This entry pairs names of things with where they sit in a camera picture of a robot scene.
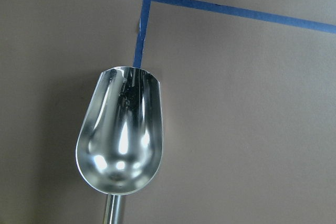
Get metal ice scoop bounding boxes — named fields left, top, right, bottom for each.
left=76, top=67, right=163, bottom=223

